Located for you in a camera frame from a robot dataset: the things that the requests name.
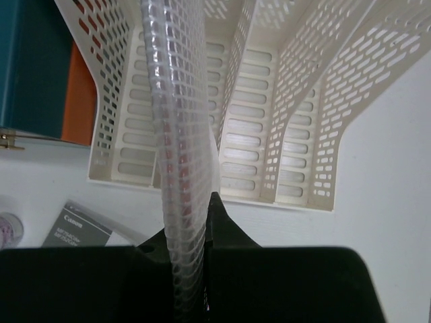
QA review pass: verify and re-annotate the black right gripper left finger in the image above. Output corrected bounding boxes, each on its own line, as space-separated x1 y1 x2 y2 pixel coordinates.
1 231 174 322

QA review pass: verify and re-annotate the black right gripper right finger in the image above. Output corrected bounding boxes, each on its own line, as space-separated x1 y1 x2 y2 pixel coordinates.
205 192 385 322

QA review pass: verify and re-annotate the grey Canon setup guide booklet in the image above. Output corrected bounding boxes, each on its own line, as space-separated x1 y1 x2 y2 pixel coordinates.
41 200 147 248

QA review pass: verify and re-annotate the clear mesh document pouch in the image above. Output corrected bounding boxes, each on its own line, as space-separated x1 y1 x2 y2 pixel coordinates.
140 1 213 322

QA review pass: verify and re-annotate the clear jar of paper clips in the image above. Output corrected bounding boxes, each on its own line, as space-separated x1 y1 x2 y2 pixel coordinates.
1 194 24 250

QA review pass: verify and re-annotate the teal desktop drawer cabinet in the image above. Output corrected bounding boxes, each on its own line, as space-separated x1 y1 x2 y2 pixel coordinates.
1 1 97 149

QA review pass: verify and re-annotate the white perforated file organizer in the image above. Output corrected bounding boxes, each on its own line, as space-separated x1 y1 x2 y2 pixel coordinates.
57 1 430 211

